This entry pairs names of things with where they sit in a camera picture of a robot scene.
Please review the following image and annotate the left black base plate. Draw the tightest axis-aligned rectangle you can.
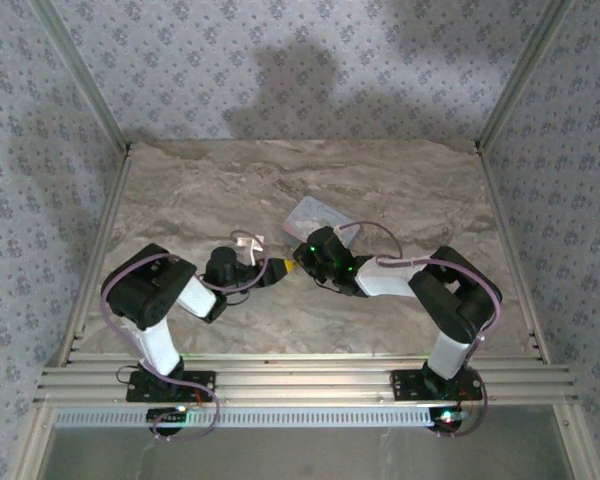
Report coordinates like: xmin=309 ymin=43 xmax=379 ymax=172
xmin=126 ymin=370 xmax=217 ymax=404

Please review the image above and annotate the right controller board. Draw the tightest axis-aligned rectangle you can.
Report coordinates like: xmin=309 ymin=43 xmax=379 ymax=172
xmin=428 ymin=407 xmax=470 ymax=432

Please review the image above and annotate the left controller board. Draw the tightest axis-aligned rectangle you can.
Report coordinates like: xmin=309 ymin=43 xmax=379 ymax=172
xmin=147 ymin=407 xmax=190 ymax=425

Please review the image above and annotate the aluminium frame leg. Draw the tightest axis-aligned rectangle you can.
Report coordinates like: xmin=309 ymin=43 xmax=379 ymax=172
xmin=12 ymin=404 xmax=56 ymax=480
xmin=552 ymin=403 xmax=600 ymax=480

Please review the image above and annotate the aluminium mounting rail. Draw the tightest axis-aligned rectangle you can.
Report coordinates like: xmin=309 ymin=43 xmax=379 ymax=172
xmin=33 ymin=353 xmax=580 ymax=407

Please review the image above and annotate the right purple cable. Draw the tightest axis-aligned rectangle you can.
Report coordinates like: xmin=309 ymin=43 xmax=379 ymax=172
xmin=337 ymin=219 xmax=505 ymax=439

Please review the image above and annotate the aluminium side rail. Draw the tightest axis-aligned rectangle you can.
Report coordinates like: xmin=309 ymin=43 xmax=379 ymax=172
xmin=474 ymin=142 xmax=554 ymax=365
xmin=54 ymin=147 xmax=134 ymax=366

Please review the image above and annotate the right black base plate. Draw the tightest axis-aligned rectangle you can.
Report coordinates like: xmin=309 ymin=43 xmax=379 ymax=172
xmin=389 ymin=368 xmax=484 ymax=401

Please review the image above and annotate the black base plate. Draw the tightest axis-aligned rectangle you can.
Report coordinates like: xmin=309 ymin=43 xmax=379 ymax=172
xmin=389 ymin=368 xmax=484 ymax=401
xmin=126 ymin=370 xmax=217 ymax=404

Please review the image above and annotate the purple cable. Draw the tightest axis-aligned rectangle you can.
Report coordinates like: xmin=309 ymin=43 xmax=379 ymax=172
xmin=101 ymin=228 xmax=271 ymax=444
xmin=337 ymin=219 xmax=505 ymax=439

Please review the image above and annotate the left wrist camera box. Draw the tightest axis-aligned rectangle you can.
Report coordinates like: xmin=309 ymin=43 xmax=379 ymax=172
xmin=233 ymin=234 xmax=267 ymax=266

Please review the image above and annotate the controller board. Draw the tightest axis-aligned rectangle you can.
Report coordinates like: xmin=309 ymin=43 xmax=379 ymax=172
xmin=428 ymin=407 xmax=470 ymax=432
xmin=147 ymin=407 xmax=190 ymax=425

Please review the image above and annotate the aluminium frame post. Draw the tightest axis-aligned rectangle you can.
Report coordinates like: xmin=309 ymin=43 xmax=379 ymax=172
xmin=474 ymin=0 xmax=574 ymax=151
xmin=29 ymin=0 xmax=132 ymax=154

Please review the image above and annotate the grey slotted cable duct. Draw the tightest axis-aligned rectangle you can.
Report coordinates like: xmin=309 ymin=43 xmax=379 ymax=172
xmin=53 ymin=405 xmax=439 ymax=429

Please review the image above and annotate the small printed lock box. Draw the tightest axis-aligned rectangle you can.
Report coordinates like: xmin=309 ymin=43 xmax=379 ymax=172
xmin=282 ymin=195 xmax=362 ymax=250

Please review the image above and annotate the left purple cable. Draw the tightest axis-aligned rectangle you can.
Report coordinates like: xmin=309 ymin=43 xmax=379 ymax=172
xmin=101 ymin=228 xmax=271 ymax=444

